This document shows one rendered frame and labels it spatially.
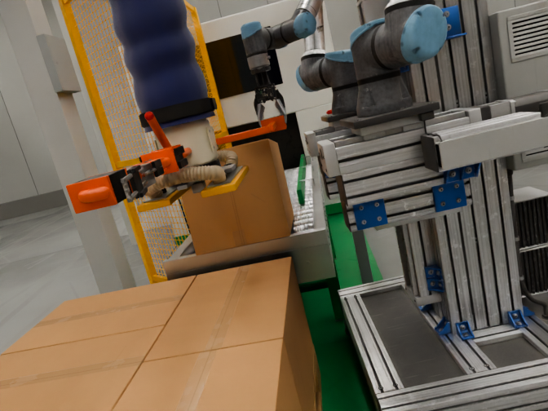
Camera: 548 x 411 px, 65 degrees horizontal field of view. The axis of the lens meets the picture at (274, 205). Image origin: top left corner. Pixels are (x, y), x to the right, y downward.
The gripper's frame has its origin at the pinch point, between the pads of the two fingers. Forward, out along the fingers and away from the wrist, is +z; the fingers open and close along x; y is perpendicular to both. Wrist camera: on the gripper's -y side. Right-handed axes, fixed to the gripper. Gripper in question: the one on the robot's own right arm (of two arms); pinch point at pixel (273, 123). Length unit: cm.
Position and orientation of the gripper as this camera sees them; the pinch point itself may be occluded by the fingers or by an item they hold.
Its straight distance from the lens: 162.0
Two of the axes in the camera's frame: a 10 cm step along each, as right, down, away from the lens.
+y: -0.4, 2.4, -9.7
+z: 2.4, 9.5, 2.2
